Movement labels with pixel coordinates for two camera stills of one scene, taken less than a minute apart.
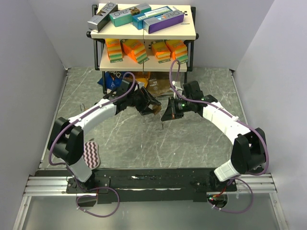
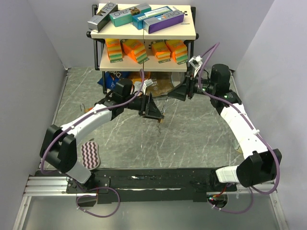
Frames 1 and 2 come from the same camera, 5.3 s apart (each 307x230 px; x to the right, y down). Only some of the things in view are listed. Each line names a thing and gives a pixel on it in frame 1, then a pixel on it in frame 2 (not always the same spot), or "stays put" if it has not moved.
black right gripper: (171, 112) → (180, 92)
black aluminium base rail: (128, 186) stays put
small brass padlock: (82, 107) stays put
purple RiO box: (170, 20) stays put
